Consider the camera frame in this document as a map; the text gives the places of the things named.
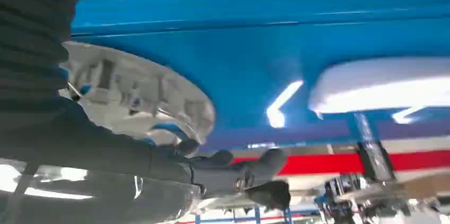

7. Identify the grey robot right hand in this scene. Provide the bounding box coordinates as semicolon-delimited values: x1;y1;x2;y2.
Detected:
0;97;292;224

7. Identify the robot right arm ribbed sleeve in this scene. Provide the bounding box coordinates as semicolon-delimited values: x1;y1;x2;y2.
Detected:
0;0;96;113

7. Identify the blue glossy panel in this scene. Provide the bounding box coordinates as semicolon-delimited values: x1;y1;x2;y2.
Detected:
70;0;450;151

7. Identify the white glossy rounded shell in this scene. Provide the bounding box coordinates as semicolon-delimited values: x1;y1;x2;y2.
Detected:
308;57;450;115

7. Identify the steel post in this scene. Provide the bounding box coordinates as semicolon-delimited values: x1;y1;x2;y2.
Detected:
351;113;396;183

